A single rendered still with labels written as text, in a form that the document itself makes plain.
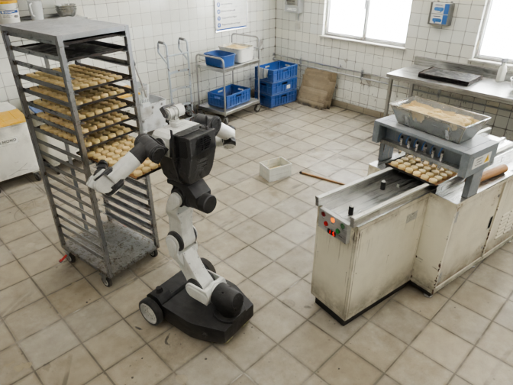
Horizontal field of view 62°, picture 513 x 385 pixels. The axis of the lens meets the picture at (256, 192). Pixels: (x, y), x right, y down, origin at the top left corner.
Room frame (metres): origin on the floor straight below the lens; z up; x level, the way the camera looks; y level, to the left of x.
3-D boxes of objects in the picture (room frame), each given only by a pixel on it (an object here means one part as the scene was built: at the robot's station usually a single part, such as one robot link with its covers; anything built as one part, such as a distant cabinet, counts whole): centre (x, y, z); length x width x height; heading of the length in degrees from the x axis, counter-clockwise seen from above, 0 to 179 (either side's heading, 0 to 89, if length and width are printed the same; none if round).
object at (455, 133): (2.66, -1.18, 1.25); 0.56 x 0.29 x 0.14; 36
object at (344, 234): (2.15, -0.47, 0.77); 0.24 x 0.04 x 0.14; 36
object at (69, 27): (2.79, 1.19, 0.93); 0.64 x 0.51 x 1.78; 53
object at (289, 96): (6.93, -0.32, 0.10); 0.60 x 0.40 x 0.20; 132
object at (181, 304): (2.17, 0.36, 0.19); 0.64 x 0.52 x 0.33; 53
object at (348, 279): (2.37, -0.77, 0.45); 0.70 x 0.34 x 0.90; 126
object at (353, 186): (2.85, -1.18, 0.87); 2.01 x 0.03 x 0.07; 126
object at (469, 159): (2.66, -1.18, 1.01); 0.72 x 0.33 x 0.34; 36
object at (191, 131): (2.20, 0.40, 1.24); 0.34 x 0.30 x 0.36; 143
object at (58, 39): (2.43, 1.08, 0.97); 0.03 x 0.03 x 1.70; 53
